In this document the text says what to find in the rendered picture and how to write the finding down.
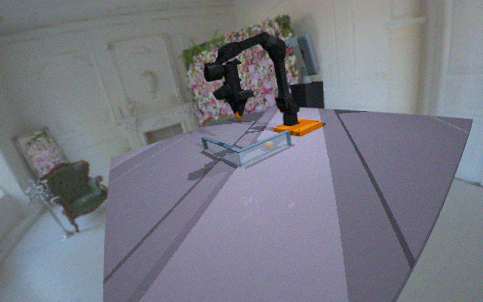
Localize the clear l-shaped low wall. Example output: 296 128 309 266
202 132 290 169

